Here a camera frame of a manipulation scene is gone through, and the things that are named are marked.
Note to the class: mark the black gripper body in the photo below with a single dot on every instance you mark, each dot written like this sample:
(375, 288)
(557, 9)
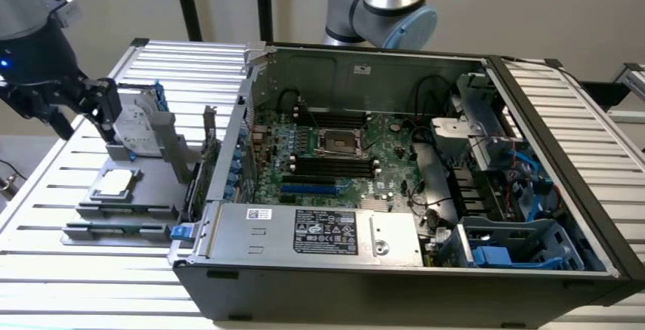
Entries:
(42, 62)

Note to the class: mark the silver square CPU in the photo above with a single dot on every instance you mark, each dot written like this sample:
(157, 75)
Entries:
(120, 182)

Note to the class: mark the black RAM slot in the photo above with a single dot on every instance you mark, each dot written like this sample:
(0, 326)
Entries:
(332, 114)
(335, 162)
(332, 117)
(335, 167)
(335, 172)
(332, 121)
(335, 158)

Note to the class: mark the blue expansion slot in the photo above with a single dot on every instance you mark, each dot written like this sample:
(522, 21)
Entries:
(308, 189)

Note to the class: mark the short black expansion slot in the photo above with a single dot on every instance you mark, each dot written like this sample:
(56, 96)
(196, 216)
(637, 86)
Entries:
(301, 199)

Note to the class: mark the metal CPU socket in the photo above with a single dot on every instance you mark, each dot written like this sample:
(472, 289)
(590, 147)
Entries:
(338, 142)

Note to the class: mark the silver hard disk blue rails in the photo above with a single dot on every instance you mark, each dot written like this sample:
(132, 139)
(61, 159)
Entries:
(137, 130)

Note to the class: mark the green RAM stick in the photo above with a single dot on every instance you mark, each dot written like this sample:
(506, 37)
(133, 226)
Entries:
(125, 207)
(116, 228)

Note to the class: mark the green graphics card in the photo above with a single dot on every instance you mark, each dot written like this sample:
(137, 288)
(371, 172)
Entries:
(205, 164)

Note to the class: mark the grey parts rack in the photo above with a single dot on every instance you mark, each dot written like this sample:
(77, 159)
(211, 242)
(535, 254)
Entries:
(165, 194)

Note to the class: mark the black stand pole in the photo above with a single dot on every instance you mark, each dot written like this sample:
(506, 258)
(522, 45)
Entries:
(263, 1)
(187, 1)

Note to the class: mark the blue case latch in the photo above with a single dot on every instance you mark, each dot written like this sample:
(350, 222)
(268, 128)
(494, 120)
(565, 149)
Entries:
(181, 232)

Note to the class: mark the white barcode sticker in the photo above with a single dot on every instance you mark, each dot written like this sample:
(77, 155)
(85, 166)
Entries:
(259, 213)

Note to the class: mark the silver power supply unit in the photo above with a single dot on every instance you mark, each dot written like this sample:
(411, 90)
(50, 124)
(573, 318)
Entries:
(261, 239)

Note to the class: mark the white sticker in case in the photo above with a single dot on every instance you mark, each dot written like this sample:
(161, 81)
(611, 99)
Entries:
(362, 69)

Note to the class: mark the black power supply label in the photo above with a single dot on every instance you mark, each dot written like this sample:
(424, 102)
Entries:
(325, 232)

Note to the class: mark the green motherboard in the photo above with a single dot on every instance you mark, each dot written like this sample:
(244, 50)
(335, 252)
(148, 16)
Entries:
(387, 164)

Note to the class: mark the silver chipset heatsink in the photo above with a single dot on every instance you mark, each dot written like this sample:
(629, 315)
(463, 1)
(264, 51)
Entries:
(375, 205)

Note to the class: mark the metal drive cage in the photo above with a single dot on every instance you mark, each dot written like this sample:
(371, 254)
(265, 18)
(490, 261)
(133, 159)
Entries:
(478, 118)

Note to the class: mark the black open PC case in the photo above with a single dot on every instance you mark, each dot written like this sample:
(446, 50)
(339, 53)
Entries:
(383, 292)

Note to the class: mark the black fan shroud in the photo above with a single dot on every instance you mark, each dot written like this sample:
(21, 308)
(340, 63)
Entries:
(472, 194)

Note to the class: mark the blue plastic disk bay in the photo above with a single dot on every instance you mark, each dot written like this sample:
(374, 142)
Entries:
(538, 250)

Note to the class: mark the black box beside table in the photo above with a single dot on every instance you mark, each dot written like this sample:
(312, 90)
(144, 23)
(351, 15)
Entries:
(602, 94)

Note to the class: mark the neighbouring slatted metal table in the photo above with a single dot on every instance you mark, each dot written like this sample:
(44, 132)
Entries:
(629, 81)

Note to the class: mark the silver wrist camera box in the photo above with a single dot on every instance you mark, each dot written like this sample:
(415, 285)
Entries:
(64, 9)

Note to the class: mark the silver air duct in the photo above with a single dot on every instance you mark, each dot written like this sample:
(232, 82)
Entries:
(430, 179)

